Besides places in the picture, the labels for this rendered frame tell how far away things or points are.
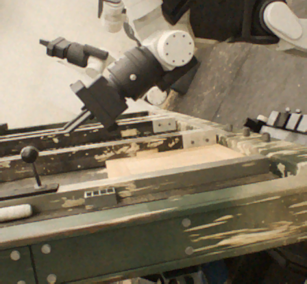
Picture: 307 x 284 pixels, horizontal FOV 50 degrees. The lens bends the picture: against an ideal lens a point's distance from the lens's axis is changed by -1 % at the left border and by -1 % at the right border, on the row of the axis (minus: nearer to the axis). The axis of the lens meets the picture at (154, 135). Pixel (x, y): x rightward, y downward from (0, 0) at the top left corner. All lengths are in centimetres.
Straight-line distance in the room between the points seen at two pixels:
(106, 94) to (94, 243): 27
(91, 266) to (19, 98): 614
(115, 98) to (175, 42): 15
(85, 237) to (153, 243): 11
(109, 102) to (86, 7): 583
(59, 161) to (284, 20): 85
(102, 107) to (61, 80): 441
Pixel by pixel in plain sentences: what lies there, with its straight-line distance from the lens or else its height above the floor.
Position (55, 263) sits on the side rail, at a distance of 59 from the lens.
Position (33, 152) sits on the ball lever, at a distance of 75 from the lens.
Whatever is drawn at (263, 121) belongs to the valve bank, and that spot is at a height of 73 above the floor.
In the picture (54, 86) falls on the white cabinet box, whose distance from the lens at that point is 507.
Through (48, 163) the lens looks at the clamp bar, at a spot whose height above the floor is 140.
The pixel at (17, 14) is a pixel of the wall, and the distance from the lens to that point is 661.
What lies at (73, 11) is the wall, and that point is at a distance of 645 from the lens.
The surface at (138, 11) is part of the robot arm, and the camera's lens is 64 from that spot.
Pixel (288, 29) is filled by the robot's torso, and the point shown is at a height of 91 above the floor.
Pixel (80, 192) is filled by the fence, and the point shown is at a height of 130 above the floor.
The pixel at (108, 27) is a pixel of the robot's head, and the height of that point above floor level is 141.
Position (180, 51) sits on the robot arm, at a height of 126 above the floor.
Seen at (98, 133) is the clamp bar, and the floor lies 125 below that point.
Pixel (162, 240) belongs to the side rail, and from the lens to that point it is 59.
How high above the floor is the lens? 137
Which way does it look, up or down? 13 degrees down
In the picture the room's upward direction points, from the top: 65 degrees counter-clockwise
